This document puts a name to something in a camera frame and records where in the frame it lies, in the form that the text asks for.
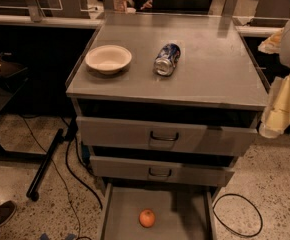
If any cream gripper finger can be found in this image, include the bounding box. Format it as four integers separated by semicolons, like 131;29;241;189
258;29;283;54
259;74;290;138

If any orange fruit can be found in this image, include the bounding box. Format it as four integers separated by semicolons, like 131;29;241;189
139;209;156;228

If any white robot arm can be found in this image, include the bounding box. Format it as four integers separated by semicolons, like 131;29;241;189
258;19;290;138

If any grey top drawer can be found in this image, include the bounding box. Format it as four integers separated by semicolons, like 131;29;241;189
77;116;256;156

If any grey drawer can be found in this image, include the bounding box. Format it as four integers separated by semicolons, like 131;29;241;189
97;182;217;240
77;116;256;156
90;156;234;187

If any grey metal drawer cabinet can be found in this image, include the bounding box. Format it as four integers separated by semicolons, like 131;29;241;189
67;14;267;240

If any grey bottom drawer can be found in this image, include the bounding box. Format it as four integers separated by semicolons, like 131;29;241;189
97;182;217;240

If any grey middle drawer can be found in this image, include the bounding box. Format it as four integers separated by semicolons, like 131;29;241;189
90;156;234;187

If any blue silver soda can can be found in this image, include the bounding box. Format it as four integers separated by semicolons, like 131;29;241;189
153;43;181;77

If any white paper bowl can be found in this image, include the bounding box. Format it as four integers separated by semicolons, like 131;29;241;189
85;45;132;75

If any black box with label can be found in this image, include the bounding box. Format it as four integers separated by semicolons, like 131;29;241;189
0;53;28;85

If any black side table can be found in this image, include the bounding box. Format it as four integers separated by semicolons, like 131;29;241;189
0;52;48;162

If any black stand leg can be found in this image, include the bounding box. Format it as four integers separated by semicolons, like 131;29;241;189
26;129;63;202

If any black looped floor cable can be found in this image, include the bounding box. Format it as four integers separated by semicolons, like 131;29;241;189
212;193;264;238

